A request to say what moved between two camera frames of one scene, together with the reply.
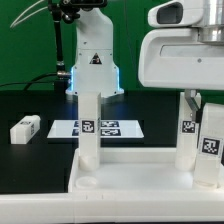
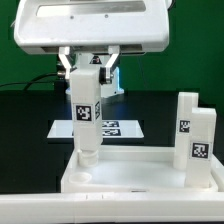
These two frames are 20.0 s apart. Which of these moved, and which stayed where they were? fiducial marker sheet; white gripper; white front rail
Moved: white gripper
Stayed: fiducial marker sheet; white front rail
